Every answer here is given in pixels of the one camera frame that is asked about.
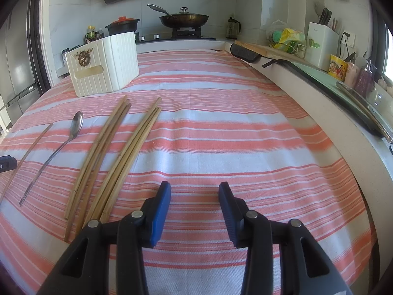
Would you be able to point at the white ribbed storage basket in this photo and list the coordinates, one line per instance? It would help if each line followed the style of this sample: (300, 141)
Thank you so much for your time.
(107, 64)

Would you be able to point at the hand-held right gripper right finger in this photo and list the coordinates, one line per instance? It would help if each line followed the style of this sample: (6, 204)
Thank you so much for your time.
(228, 218)

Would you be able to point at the yellow green plastic bags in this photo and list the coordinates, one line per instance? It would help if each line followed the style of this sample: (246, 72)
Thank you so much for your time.
(288, 37)

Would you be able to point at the bundle of wooden chopsticks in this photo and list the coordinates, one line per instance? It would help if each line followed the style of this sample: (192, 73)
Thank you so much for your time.
(106, 138)

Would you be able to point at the yellow cap oil bottle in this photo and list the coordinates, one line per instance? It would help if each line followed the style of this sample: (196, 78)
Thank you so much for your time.
(91, 33)

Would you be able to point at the pink cup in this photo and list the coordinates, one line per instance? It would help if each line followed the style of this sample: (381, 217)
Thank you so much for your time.
(351, 75)

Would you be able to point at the wooden cutting board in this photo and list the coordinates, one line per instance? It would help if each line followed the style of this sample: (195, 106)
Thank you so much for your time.
(264, 50)

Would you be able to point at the white wall socket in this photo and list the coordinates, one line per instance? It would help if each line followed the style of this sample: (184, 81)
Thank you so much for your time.
(350, 38)

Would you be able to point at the pink glitter bottle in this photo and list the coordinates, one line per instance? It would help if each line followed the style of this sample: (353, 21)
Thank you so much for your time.
(365, 81)

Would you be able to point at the dark sauce bottle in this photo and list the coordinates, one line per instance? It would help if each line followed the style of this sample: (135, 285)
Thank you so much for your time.
(99, 35)

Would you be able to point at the black gas stove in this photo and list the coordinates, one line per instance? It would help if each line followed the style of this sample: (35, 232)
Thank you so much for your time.
(184, 33)

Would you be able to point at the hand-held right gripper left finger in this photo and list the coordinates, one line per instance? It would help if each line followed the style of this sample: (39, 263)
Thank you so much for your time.
(161, 212)

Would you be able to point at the grey refrigerator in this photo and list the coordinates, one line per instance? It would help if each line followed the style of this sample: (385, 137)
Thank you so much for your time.
(15, 67)

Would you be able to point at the black clay pot orange lid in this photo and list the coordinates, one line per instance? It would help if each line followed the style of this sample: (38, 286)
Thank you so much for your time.
(122, 28)

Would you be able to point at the white knife block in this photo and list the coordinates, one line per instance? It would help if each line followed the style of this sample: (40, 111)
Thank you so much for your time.
(322, 46)

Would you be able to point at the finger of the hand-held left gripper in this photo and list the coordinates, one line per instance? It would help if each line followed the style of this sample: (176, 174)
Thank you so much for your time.
(7, 163)

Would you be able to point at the yellow printed cup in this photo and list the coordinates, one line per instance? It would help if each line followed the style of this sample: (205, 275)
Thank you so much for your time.
(337, 67)

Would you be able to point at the glass wok lid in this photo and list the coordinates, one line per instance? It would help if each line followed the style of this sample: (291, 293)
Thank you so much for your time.
(184, 13)

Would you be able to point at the bunch of reddish chopsticks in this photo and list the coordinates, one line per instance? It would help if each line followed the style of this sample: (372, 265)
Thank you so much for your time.
(335, 26)

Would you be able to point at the long metal spoon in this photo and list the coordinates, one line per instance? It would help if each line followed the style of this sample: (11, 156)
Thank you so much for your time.
(76, 124)

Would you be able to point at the black oblong pad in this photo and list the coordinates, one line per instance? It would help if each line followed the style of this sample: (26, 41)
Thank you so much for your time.
(245, 53)

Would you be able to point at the thin dark single chopstick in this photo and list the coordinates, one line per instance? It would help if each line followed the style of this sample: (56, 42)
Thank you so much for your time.
(36, 143)

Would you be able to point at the white shaker black cap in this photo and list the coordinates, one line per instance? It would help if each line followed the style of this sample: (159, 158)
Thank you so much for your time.
(64, 51)

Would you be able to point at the dark glass pitcher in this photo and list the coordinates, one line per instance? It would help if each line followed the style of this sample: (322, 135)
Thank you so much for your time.
(232, 29)

